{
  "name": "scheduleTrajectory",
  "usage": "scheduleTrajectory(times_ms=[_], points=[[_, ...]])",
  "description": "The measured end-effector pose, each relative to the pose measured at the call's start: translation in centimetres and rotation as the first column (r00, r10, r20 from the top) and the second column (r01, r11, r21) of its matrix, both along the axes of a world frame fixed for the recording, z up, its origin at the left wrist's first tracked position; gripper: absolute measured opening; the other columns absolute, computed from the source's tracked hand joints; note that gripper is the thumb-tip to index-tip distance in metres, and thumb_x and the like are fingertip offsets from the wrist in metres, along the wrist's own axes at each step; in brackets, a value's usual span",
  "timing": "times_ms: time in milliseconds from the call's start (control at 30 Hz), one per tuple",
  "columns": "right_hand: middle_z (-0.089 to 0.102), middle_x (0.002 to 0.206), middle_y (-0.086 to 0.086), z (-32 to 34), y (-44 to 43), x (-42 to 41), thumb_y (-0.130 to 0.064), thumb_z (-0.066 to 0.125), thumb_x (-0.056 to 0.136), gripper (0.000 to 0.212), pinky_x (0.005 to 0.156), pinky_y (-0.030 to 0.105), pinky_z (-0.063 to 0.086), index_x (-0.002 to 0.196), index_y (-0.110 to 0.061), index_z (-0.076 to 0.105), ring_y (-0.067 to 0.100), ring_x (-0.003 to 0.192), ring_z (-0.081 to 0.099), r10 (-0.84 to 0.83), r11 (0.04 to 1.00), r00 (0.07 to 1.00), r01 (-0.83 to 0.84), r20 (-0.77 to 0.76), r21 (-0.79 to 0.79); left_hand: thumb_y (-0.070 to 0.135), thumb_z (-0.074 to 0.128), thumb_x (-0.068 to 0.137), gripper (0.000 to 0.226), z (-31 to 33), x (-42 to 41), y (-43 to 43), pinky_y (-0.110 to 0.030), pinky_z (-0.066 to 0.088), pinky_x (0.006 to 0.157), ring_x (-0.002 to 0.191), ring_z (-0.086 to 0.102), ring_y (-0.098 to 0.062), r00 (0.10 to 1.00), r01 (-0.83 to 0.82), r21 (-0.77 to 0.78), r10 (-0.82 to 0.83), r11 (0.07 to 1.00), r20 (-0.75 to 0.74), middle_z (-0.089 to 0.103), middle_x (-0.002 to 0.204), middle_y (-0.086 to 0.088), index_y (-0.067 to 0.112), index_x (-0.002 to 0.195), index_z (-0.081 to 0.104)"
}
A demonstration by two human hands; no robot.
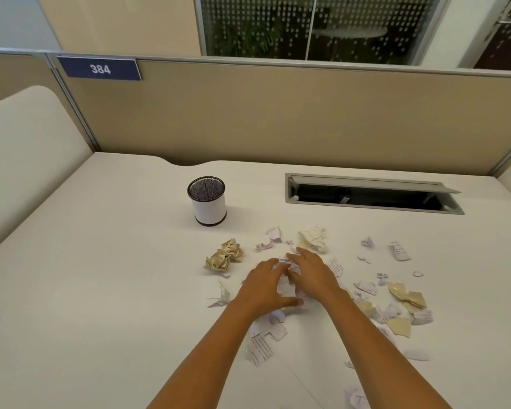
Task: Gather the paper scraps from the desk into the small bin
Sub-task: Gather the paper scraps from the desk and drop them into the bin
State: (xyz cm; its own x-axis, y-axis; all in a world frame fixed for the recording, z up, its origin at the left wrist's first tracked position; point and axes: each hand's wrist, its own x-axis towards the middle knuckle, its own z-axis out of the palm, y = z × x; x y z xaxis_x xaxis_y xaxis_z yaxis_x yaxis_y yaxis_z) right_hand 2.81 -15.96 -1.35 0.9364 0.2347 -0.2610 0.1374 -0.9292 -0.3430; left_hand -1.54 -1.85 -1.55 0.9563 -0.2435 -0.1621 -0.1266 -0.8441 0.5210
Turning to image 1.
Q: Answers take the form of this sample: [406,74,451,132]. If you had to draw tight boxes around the dotted glass window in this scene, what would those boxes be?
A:
[194,0,453,67]

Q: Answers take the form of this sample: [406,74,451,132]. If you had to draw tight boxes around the person's right forearm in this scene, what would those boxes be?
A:
[327,295,453,409]

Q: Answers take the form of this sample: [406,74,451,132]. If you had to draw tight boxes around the person's right hand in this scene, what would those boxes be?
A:
[286,247,352,310]

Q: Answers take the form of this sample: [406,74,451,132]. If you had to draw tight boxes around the tan torn paper piece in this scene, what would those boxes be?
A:
[385,317,412,339]
[355,299,378,321]
[387,281,428,315]

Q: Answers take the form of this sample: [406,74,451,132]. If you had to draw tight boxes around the blue desk number sign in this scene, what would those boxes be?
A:
[56,55,143,82]

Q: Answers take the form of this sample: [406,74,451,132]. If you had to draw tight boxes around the dark door with handle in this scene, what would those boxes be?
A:
[472,0,511,72]

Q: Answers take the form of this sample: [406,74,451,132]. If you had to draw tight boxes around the beige desk partition panel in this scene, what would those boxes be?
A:
[0,47,99,153]
[51,54,511,178]

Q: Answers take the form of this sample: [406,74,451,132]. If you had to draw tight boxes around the white black mesh pen cup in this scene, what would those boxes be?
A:
[187,176,227,227]

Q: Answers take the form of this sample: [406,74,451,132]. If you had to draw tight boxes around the scattered white torn paper scraps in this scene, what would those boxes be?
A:
[207,226,435,409]

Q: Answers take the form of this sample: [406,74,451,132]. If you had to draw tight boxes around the tan crumpled paper ball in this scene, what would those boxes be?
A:
[203,238,244,274]

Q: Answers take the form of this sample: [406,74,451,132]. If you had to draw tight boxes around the cream crumpled paper sheet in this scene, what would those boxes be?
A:
[298,225,328,254]

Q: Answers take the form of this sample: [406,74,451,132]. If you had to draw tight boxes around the grey desk cable tray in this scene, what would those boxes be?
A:
[285,173,466,216]

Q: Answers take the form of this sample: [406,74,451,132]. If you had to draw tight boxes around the person's left forearm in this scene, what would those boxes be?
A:
[146,303,260,409]

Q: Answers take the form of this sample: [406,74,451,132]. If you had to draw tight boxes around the white paper wad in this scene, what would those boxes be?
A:
[277,253,309,313]

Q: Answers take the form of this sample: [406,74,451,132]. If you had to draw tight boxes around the person's left hand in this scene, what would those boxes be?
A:
[231,258,305,323]

